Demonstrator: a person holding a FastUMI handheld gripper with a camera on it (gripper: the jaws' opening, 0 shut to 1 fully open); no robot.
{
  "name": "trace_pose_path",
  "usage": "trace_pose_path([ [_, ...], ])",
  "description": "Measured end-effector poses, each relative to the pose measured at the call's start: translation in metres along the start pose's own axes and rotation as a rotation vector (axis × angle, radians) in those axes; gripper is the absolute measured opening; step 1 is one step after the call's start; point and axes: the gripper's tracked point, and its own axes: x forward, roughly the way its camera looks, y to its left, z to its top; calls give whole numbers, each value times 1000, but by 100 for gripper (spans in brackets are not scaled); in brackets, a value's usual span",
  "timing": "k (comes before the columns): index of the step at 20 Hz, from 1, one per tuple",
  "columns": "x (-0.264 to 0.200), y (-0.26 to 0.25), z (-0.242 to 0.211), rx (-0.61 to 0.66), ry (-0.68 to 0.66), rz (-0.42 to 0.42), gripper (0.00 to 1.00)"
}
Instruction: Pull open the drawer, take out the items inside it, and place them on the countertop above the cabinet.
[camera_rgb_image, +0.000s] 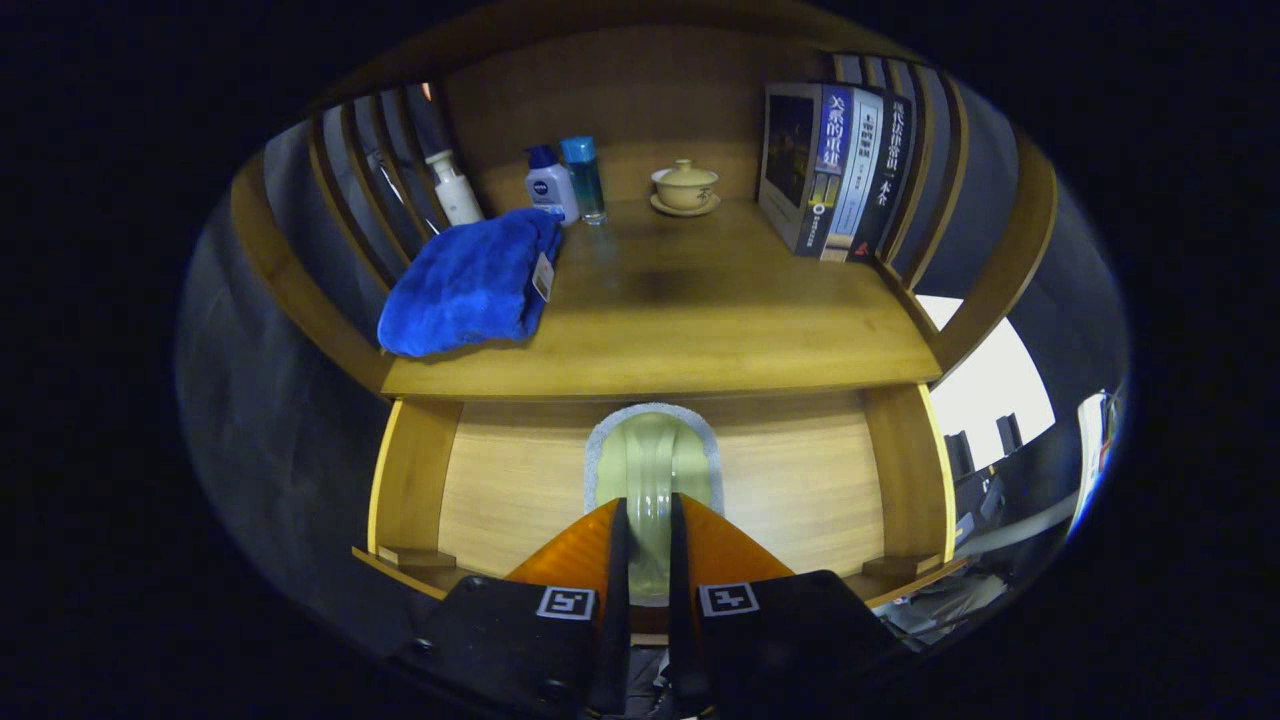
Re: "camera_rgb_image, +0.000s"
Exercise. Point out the white pump bottle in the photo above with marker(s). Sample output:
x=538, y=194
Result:
x=457, y=195

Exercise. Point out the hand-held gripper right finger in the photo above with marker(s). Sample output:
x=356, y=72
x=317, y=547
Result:
x=790, y=635

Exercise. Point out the black spine book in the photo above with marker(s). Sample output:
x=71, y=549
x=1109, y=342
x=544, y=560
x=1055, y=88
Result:
x=888, y=180

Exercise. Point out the wooden cabinet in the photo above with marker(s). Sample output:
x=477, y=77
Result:
x=620, y=90

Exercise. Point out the blue towel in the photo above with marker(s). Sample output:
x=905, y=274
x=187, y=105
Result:
x=465, y=285

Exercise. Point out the beige lidded teacup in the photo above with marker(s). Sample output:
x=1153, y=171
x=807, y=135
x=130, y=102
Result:
x=685, y=187

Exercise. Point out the white bottle blue cap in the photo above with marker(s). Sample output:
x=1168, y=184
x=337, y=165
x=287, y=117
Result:
x=550, y=190

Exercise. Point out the white side table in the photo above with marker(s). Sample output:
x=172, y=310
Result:
x=1090, y=450

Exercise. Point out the pale blue spine book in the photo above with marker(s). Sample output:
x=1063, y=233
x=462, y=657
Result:
x=858, y=180

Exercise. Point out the teal clear bottle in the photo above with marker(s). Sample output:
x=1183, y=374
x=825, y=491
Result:
x=586, y=185

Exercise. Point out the white box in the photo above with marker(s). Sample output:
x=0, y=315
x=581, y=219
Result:
x=990, y=390

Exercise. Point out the wooden drawer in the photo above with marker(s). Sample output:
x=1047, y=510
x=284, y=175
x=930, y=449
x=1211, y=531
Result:
x=500, y=480

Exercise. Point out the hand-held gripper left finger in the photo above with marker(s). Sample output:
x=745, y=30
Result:
x=500, y=640

